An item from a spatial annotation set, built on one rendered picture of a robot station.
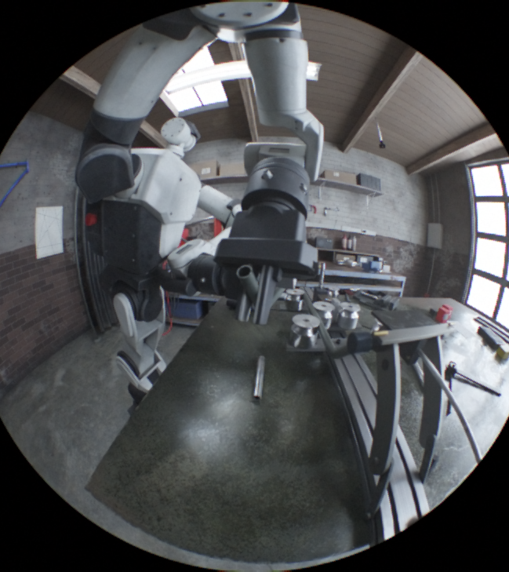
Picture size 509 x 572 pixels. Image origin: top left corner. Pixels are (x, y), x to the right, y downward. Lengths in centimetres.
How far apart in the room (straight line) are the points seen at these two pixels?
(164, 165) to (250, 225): 25
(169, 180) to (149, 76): 23
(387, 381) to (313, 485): 14
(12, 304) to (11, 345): 45
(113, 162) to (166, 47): 17
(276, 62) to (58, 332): 278
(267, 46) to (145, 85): 13
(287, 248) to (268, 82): 20
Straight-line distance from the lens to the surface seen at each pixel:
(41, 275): 258
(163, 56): 24
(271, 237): 17
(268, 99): 24
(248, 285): 15
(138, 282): 47
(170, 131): 49
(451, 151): 325
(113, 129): 28
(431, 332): 20
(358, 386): 29
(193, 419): 27
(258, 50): 24
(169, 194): 38
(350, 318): 39
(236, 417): 26
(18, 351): 265
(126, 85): 25
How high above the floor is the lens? 111
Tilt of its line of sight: 17 degrees down
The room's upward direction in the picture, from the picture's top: 1 degrees clockwise
